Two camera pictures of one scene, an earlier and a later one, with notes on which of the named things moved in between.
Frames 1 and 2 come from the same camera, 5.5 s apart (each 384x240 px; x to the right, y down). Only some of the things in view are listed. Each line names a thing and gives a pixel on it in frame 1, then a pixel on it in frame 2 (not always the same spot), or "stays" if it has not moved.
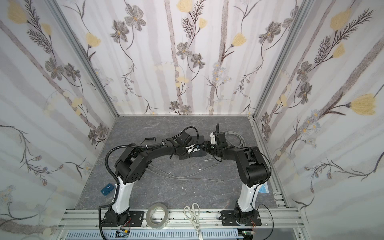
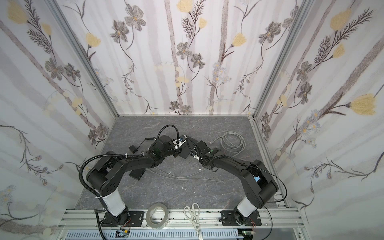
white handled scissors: (192, 213) stays
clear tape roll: (159, 226) stays
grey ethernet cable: (181, 176) stays
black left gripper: (195, 151) -> (174, 146)
